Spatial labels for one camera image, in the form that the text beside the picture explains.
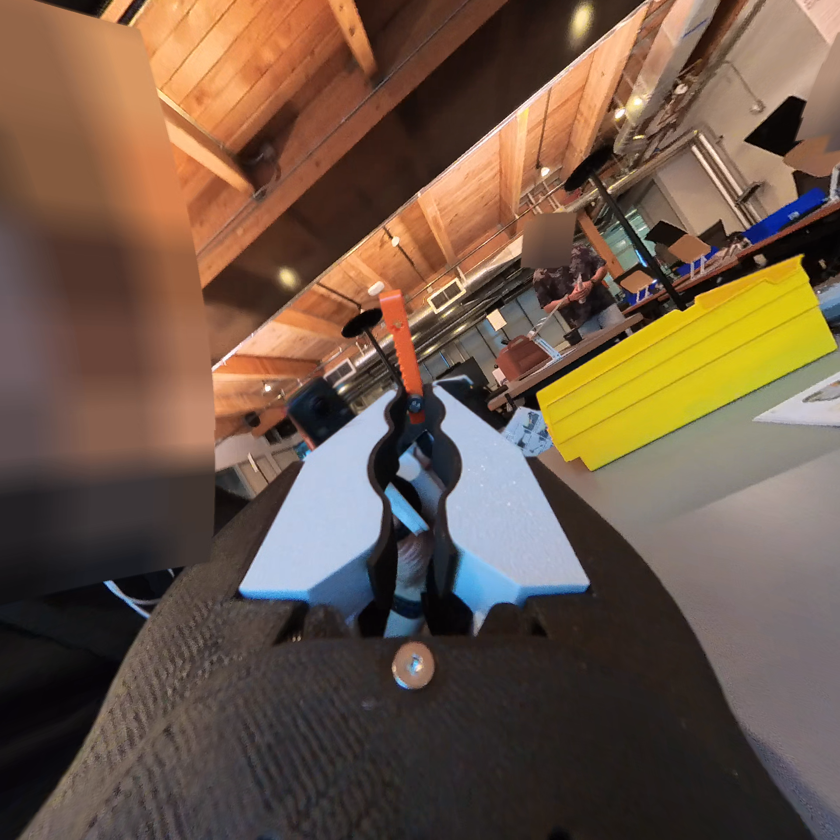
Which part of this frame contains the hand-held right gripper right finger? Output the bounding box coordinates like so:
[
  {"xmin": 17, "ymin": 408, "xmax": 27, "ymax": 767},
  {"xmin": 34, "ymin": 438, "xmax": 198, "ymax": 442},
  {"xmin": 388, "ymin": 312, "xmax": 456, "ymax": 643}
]
[{"xmin": 423, "ymin": 382, "xmax": 589, "ymax": 636}]

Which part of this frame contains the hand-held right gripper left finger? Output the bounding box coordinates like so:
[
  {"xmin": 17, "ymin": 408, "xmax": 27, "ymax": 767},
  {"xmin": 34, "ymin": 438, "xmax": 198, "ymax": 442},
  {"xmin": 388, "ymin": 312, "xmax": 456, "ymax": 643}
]
[{"xmin": 239, "ymin": 385, "xmax": 412, "ymax": 636}]

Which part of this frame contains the orange toothed beam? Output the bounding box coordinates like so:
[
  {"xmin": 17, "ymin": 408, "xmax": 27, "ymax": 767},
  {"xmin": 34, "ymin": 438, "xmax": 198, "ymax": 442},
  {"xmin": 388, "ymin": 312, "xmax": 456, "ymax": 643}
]
[{"xmin": 378, "ymin": 290, "xmax": 426, "ymax": 424}]

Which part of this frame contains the grey desk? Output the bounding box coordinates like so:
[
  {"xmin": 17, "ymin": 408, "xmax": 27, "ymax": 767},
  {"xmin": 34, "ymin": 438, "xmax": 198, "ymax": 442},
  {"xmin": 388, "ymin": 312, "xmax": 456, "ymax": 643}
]
[{"xmin": 525, "ymin": 351, "xmax": 840, "ymax": 840}]

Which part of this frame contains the person's left hand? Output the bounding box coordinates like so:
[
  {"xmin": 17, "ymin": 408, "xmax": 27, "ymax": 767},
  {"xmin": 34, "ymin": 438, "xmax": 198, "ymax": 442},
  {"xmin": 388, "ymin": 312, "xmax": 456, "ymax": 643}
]
[{"xmin": 395, "ymin": 530, "xmax": 435, "ymax": 595}]

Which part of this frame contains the white printed board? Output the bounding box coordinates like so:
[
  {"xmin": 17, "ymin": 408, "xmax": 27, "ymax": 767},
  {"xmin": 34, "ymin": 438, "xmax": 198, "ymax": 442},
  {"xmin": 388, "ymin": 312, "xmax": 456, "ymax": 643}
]
[{"xmin": 502, "ymin": 406, "xmax": 553, "ymax": 458}]

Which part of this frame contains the black round-base stand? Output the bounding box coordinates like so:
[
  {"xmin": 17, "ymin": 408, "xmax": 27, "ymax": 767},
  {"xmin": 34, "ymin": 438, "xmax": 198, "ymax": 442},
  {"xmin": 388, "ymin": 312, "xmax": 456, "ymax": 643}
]
[{"xmin": 341, "ymin": 311, "xmax": 409, "ymax": 396}]

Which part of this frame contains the yellow plastic bin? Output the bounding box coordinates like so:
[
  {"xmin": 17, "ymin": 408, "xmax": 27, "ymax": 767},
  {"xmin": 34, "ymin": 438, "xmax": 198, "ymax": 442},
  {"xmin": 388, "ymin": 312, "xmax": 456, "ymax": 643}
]
[{"xmin": 536, "ymin": 255, "xmax": 840, "ymax": 472}]

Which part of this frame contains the open instruction booklet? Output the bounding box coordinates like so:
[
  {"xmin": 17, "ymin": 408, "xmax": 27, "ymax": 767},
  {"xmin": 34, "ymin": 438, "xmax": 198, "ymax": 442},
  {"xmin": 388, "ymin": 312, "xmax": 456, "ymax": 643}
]
[{"xmin": 753, "ymin": 375, "xmax": 840, "ymax": 427}]

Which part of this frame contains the tall black pole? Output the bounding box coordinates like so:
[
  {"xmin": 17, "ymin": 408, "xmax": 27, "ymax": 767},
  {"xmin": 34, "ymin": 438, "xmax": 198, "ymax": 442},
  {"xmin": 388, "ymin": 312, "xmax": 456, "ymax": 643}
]
[{"xmin": 563, "ymin": 146, "xmax": 698, "ymax": 312}]

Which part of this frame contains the long wooden table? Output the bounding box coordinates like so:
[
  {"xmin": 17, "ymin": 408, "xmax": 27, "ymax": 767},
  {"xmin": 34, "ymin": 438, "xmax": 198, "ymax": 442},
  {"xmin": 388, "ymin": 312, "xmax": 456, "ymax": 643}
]
[{"xmin": 620, "ymin": 197, "xmax": 840, "ymax": 317}]

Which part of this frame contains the blue storage bin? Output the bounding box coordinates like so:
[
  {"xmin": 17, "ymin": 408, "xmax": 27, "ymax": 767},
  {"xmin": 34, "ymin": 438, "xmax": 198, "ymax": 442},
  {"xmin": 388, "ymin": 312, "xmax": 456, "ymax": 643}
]
[{"xmin": 745, "ymin": 189, "xmax": 829, "ymax": 245}]

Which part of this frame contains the black monitor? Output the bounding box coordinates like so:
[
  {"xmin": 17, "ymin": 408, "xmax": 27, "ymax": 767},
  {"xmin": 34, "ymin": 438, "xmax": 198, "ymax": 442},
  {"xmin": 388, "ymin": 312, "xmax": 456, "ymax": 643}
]
[{"xmin": 743, "ymin": 96, "xmax": 809, "ymax": 158}]

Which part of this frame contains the cardboard box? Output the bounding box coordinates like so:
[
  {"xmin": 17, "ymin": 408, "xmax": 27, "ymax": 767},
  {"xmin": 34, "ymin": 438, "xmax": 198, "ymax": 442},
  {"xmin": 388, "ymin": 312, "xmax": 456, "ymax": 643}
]
[{"xmin": 783, "ymin": 133, "xmax": 840, "ymax": 179}]

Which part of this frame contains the thin white cord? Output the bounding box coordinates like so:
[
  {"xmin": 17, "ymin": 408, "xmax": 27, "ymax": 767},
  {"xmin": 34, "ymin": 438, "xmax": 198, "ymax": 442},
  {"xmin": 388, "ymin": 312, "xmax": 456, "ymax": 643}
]
[{"xmin": 104, "ymin": 579, "xmax": 160, "ymax": 619}]

